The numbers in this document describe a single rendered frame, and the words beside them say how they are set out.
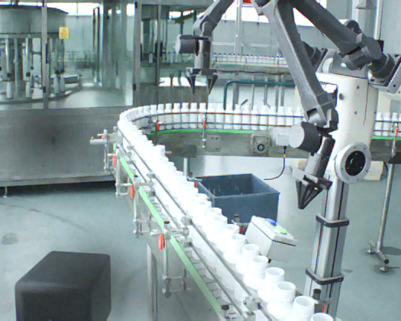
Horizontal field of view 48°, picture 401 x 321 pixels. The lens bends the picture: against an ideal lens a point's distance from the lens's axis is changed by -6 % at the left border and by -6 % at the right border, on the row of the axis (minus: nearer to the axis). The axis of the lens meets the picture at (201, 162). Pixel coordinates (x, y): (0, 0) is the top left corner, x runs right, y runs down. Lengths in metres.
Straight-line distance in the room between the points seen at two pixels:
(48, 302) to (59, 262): 0.05
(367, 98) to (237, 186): 0.92
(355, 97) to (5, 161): 3.79
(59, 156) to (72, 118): 0.40
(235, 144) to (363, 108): 1.63
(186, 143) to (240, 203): 1.20
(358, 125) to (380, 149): 1.74
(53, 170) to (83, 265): 4.55
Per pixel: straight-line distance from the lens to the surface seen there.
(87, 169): 4.87
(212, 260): 1.20
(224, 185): 2.34
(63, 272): 0.30
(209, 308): 1.18
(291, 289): 0.91
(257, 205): 2.09
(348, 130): 1.71
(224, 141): 3.20
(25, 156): 4.82
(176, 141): 3.15
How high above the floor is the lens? 1.60
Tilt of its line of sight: 15 degrees down
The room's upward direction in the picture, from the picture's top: 2 degrees clockwise
